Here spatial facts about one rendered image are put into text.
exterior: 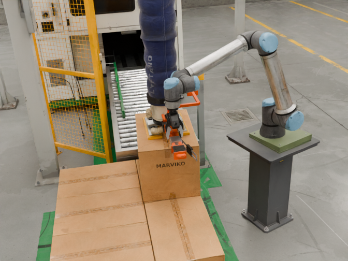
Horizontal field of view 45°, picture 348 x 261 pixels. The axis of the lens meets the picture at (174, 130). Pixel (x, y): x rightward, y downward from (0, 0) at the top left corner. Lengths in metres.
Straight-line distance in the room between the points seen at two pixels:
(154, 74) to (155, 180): 0.71
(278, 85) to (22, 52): 2.20
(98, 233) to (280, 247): 1.43
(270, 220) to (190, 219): 0.96
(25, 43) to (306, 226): 2.79
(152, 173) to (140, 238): 0.44
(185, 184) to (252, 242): 0.83
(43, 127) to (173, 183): 1.70
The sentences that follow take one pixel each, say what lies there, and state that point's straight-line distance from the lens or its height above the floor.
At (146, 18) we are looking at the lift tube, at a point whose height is 1.73.
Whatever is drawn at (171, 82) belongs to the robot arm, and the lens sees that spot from 2.41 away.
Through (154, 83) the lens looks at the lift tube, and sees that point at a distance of 2.77.
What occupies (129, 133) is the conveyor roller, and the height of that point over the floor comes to 0.55.
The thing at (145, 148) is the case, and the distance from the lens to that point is 2.74.
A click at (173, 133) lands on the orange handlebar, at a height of 1.09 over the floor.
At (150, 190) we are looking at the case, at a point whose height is 0.64.
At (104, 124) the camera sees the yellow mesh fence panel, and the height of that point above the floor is 0.51.
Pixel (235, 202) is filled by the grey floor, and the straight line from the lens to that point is 3.80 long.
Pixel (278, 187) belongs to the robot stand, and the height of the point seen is 0.36.
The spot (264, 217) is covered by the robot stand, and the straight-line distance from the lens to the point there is 3.50.
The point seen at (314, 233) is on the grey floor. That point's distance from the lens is 3.58.
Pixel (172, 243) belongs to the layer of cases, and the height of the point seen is 0.54.
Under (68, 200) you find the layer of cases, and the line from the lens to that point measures 3.07.
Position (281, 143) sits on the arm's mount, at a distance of 3.10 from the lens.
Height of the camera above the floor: 2.28
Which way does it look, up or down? 27 degrees down
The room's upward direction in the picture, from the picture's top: 3 degrees counter-clockwise
